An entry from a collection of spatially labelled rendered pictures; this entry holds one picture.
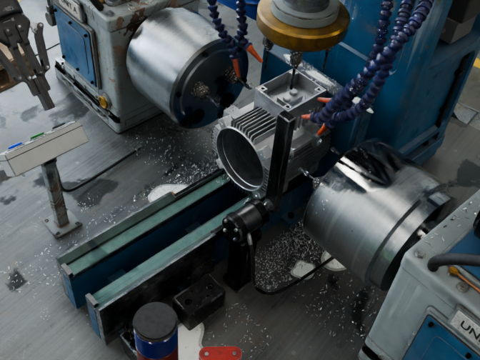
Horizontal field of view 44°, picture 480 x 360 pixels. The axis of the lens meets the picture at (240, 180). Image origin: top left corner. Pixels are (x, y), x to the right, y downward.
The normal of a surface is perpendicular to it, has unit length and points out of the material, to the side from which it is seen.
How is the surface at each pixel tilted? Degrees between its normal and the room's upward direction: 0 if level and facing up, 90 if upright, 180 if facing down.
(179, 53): 35
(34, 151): 51
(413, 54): 90
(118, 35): 90
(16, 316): 0
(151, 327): 0
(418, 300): 90
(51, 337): 0
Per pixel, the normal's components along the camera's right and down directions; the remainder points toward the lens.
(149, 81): -0.72, 0.33
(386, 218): -0.42, -0.24
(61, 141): 0.56, 0.01
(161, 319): 0.07, -0.69
